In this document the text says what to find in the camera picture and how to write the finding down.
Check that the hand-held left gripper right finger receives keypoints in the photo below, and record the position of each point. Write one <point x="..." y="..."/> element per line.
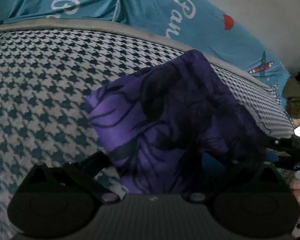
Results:
<point x="210" y="162"/>

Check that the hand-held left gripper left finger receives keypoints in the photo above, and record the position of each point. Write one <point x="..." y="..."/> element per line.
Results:
<point x="90" y="166"/>

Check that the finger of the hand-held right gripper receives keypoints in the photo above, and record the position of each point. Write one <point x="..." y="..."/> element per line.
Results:
<point x="287" y="162"/>
<point x="275" y="142"/>

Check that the purple patterned shirt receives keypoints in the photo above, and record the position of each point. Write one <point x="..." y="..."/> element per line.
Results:
<point x="165" y="110"/>

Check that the olive green cloth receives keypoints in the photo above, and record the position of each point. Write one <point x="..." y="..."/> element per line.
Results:
<point x="297" y="97"/>

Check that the houndstooth bed mat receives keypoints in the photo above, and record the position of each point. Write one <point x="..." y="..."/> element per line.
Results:
<point x="40" y="92"/>

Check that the teal printed bed bumper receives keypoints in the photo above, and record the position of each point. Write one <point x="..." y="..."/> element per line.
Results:
<point x="140" y="10"/>

